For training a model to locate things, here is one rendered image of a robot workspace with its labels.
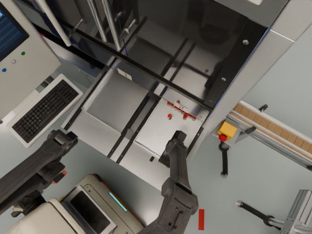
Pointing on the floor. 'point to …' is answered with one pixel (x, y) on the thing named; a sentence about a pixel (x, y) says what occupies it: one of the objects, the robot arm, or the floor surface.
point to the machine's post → (263, 57)
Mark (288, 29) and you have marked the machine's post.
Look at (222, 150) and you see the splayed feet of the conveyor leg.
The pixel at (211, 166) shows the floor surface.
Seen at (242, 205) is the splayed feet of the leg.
